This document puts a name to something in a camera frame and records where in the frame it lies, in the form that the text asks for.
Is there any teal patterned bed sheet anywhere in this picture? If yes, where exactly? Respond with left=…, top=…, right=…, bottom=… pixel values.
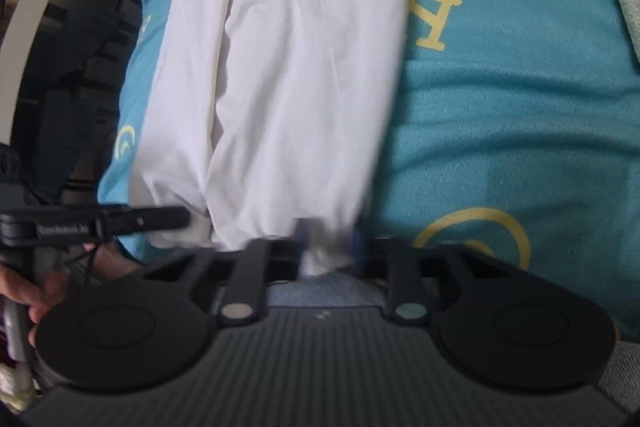
left=99, top=0, right=639, bottom=341

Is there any person's left hand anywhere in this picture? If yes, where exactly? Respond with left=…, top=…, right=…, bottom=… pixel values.
left=1, top=243, right=141, bottom=347

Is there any white t-shirt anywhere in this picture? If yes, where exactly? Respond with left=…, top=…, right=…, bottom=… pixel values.
left=129, top=0, right=406, bottom=275

